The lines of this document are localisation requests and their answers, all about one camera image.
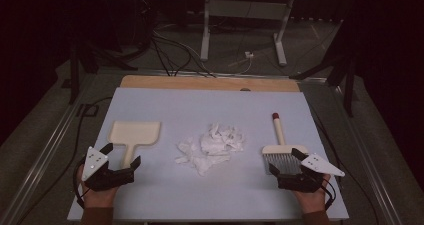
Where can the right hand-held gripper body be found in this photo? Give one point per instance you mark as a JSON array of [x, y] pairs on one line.
[[300, 182]]

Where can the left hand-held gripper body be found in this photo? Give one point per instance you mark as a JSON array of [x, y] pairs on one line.
[[110, 180]]

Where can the cream brush with red tip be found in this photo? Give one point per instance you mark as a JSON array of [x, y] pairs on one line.
[[279, 135]]

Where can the cream plastic dustpan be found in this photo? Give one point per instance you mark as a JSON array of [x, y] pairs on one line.
[[135, 133]]

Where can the pile of white paper scraps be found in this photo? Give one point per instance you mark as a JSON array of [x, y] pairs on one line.
[[216, 145]]

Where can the person's left hand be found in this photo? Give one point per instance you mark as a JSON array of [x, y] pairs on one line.
[[98, 198]]

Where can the person's right hand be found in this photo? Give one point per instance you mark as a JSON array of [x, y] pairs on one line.
[[311, 201]]

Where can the white table board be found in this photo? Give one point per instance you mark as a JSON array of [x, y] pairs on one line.
[[206, 198]]

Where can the black tripod stand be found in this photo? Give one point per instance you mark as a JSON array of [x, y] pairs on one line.
[[74, 78], [348, 85]]

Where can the wooden table edge strip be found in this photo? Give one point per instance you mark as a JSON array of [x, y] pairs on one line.
[[200, 83]]

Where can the aluminium floor rail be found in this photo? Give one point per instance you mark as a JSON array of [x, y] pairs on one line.
[[50, 145], [370, 171]]

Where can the grey metal stand frame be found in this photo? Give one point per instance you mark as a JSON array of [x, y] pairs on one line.
[[246, 10]]

